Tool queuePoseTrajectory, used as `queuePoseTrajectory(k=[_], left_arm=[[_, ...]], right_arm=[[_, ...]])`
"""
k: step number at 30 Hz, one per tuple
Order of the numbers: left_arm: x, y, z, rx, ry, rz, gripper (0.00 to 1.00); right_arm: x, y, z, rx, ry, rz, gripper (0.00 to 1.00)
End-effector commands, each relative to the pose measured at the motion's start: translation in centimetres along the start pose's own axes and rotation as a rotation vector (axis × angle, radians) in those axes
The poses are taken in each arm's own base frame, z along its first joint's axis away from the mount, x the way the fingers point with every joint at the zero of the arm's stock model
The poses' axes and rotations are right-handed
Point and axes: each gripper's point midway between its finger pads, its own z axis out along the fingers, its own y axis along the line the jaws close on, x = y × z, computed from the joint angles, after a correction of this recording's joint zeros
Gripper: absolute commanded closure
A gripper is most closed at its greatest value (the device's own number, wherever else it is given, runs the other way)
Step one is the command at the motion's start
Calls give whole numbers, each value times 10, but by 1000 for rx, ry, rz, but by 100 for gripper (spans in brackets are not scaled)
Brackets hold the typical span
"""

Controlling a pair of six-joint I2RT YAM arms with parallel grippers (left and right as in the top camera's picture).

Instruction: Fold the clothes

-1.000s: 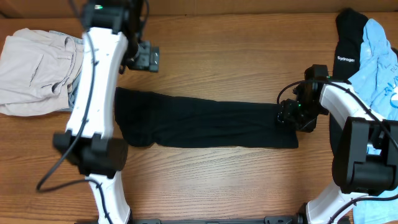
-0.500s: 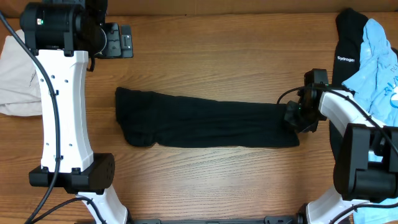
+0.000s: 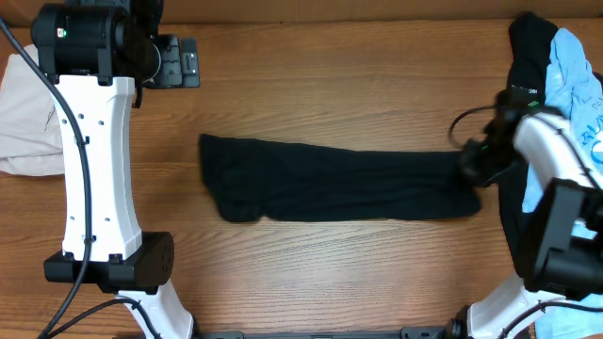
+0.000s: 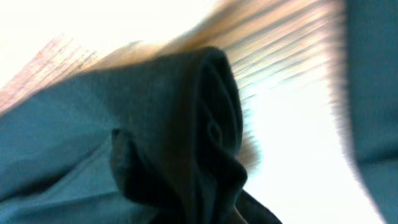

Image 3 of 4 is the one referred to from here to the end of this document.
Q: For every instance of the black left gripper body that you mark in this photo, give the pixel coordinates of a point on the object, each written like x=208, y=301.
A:
x=171, y=62

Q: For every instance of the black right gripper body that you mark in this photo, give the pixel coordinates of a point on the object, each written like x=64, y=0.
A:
x=483, y=162

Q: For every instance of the black t-shirt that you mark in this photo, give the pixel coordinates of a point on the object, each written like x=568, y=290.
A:
x=250, y=179

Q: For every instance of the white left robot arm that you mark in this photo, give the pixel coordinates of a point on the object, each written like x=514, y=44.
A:
x=97, y=57

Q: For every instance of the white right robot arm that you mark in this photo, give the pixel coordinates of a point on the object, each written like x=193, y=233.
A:
x=552, y=268

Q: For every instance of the light blue printed t-shirt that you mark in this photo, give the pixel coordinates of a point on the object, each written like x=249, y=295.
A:
x=572, y=87

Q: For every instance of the black shirt with white text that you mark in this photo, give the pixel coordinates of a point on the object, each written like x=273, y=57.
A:
x=530, y=38

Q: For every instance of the beige folded pants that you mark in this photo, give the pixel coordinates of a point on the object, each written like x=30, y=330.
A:
x=30, y=133

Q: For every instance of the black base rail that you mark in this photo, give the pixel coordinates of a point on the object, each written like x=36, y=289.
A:
x=404, y=333

